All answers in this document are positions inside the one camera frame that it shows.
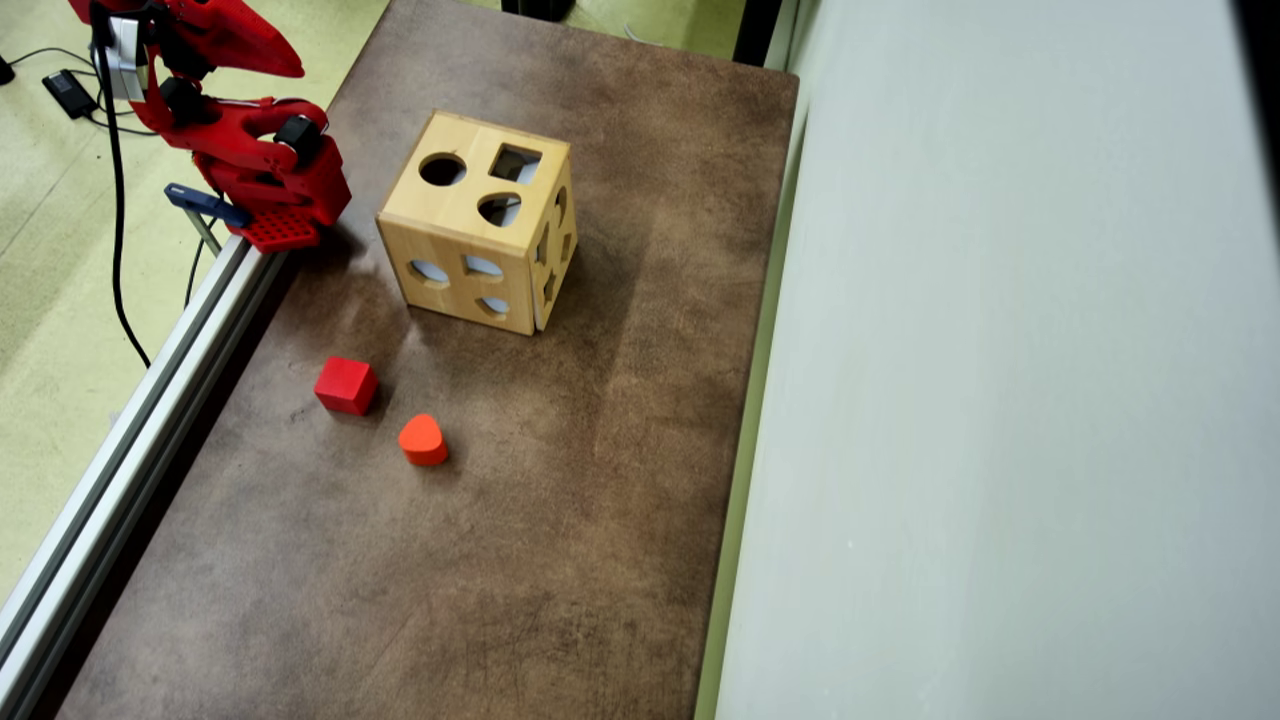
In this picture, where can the red wooden cube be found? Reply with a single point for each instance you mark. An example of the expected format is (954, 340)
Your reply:
(345, 384)

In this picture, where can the red robot arm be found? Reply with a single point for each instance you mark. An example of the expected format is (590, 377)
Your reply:
(290, 180)

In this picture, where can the wooden shape sorter box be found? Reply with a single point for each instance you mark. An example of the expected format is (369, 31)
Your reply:
(470, 215)

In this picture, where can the black power adapter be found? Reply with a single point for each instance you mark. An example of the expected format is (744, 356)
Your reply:
(69, 93)

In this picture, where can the dark floor object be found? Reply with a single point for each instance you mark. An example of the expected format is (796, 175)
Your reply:
(538, 8)

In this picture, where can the orange rounded triangle block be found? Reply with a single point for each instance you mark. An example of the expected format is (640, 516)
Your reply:
(421, 438)

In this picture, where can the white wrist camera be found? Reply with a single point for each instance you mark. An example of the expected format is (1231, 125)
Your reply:
(124, 55)

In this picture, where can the aluminium profile rail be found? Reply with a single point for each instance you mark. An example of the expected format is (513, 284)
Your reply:
(120, 470)

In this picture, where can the black post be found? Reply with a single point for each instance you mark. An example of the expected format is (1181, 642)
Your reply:
(757, 30)

